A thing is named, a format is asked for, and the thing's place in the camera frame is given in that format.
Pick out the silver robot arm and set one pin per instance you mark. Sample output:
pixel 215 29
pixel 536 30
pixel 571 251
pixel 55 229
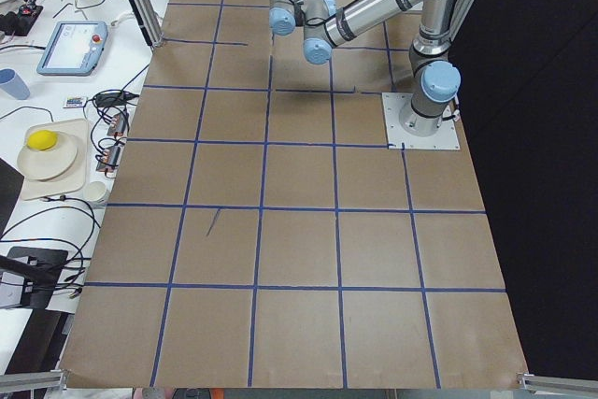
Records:
pixel 327 26

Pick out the teach pendant tablet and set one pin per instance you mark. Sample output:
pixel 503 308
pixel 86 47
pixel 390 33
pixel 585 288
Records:
pixel 74 49

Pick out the white paper cup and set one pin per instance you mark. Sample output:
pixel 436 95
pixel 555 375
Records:
pixel 96 193

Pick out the beige tray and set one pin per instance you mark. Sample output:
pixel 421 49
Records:
pixel 75 177

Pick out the blue plastic cup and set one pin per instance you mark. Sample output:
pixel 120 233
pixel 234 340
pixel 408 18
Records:
pixel 12 84

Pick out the yellow lemon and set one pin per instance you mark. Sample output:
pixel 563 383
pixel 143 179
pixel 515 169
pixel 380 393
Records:
pixel 42 140

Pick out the beige plate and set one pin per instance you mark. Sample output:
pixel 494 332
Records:
pixel 42 165

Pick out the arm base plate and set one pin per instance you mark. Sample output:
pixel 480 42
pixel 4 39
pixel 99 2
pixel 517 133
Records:
pixel 406 130

